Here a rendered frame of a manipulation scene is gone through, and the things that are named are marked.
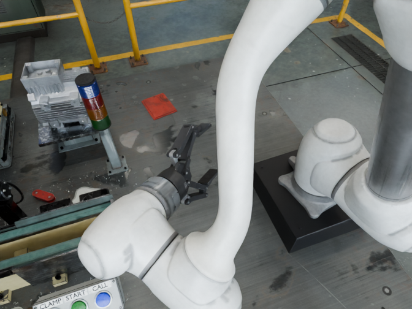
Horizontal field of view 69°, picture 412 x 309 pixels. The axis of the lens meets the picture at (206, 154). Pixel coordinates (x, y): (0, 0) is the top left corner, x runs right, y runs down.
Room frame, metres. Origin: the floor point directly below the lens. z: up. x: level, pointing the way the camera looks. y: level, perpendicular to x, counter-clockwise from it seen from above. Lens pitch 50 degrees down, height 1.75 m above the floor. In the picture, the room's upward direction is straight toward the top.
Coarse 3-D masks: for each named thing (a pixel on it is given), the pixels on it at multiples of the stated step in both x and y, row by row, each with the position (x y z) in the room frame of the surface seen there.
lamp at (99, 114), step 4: (104, 104) 0.75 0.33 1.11; (100, 108) 0.72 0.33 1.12; (104, 108) 0.74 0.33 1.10; (88, 112) 0.72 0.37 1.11; (92, 112) 0.71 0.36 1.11; (96, 112) 0.71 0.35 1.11; (100, 112) 0.72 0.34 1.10; (104, 112) 0.73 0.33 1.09; (92, 116) 0.71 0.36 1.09; (96, 116) 0.71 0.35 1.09; (100, 116) 0.72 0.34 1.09; (104, 116) 0.73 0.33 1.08; (96, 120) 0.71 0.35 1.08
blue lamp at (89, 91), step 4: (96, 80) 0.75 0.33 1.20; (92, 84) 0.72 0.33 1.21; (96, 84) 0.74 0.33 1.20; (80, 88) 0.71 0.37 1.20; (84, 88) 0.71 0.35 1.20; (88, 88) 0.71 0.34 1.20; (92, 88) 0.72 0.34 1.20; (96, 88) 0.73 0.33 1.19; (80, 92) 0.71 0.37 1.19; (84, 92) 0.71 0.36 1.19; (88, 92) 0.71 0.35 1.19; (92, 92) 0.72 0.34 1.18; (96, 92) 0.73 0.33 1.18; (84, 96) 0.71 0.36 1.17; (88, 96) 0.71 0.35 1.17; (92, 96) 0.71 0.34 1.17
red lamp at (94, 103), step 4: (100, 92) 0.74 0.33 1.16; (96, 96) 0.72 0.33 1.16; (100, 96) 0.74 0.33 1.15; (84, 100) 0.71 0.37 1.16; (88, 100) 0.71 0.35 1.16; (92, 100) 0.71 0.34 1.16; (96, 100) 0.72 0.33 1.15; (100, 100) 0.73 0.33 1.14; (84, 104) 0.72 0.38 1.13; (88, 104) 0.71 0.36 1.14; (92, 104) 0.71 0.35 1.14; (96, 104) 0.72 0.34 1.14; (100, 104) 0.72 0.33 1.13; (88, 108) 0.71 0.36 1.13; (92, 108) 0.71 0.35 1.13; (96, 108) 0.72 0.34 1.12
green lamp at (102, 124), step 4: (108, 116) 0.74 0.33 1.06; (92, 120) 0.71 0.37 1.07; (100, 120) 0.71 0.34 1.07; (104, 120) 0.72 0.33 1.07; (108, 120) 0.73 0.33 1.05; (92, 124) 0.72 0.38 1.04; (96, 124) 0.71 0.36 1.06; (100, 124) 0.71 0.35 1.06; (104, 124) 0.72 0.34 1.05; (108, 124) 0.73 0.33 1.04; (96, 128) 0.71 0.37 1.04; (100, 128) 0.71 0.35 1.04; (104, 128) 0.72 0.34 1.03
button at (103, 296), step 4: (104, 292) 0.19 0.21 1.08; (100, 296) 0.18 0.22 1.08; (104, 296) 0.18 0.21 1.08; (108, 296) 0.18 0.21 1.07; (96, 300) 0.17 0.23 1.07; (100, 300) 0.17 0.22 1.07; (104, 300) 0.17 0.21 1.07; (108, 300) 0.17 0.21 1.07; (100, 304) 0.16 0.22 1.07; (104, 304) 0.17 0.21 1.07; (108, 304) 0.17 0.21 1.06
